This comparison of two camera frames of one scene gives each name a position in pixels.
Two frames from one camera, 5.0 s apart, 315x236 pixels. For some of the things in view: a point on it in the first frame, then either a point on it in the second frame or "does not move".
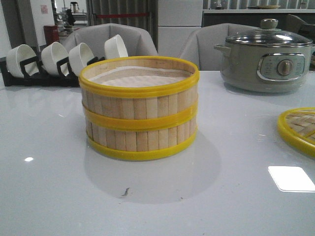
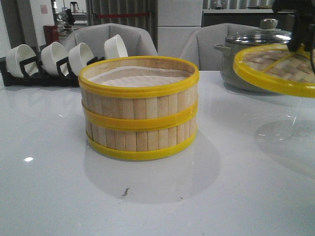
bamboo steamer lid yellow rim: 298,127 -> 275,68
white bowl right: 115,47 does not move
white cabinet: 177,20 does not move
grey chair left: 95,36 does not move
